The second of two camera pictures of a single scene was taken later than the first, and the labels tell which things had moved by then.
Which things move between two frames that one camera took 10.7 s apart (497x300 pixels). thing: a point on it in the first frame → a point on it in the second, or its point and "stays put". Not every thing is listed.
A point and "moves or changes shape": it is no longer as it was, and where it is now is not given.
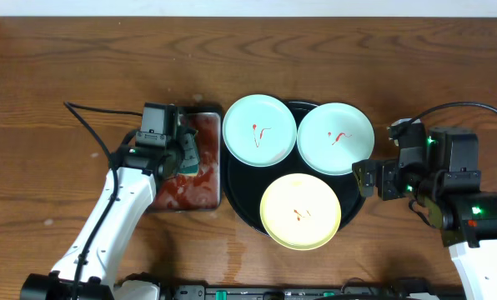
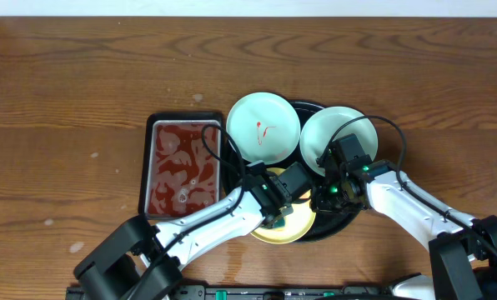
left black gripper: x=182 y=152 → x=279 y=213
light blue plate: x=259 y=130 stays put
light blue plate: x=331 y=137 stays put
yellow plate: x=300 y=212 moves or changes shape
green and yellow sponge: x=190 y=158 → x=279 y=222
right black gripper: x=385 y=172 → x=319 y=197
